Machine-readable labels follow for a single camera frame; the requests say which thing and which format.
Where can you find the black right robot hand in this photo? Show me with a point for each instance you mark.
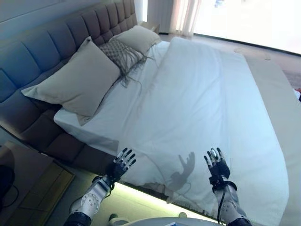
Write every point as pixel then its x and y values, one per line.
pixel 221 168

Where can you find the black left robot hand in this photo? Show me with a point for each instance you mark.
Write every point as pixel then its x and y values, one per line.
pixel 121 167

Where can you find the white duvet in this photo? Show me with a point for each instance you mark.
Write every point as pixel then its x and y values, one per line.
pixel 207 106

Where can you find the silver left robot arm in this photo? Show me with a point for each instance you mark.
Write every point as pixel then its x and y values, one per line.
pixel 91 202

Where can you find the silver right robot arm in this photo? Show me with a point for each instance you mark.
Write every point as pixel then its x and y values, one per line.
pixel 231 204

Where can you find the white fitted bed sheet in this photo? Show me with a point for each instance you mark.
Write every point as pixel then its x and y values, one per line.
pixel 113 117

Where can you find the beige bed runner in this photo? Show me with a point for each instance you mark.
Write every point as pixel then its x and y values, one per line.
pixel 282 113

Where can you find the silver left robot leg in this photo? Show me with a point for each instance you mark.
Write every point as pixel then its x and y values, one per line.
pixel 113 217

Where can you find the wooden glass-topped nightstand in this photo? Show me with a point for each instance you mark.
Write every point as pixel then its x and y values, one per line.
pixel 40 188

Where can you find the large beige pillow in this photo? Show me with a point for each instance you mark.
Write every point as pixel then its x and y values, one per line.
pixel 75 80

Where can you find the pile of clothes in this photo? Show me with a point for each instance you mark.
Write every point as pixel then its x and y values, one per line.
pixel 298 94

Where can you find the patterned grey floor rug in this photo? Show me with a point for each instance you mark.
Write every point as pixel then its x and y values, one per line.
pixel 291 77

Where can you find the woven fringed grey cushion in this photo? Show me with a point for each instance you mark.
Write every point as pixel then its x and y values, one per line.
pixel 117 50

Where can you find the small beige pillow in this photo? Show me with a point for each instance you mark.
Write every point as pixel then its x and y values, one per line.
pixel 138 37

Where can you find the small wooden nightstand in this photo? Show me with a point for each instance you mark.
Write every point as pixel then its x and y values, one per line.
pixel 152 26

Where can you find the large bright window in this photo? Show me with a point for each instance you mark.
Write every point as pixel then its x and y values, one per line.
pixel 249 21

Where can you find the sheer pale curtain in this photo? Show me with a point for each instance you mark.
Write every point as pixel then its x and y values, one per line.
pixel 187 16

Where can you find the brown tufted bed frame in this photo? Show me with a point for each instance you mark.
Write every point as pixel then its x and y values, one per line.
pixel 47 47

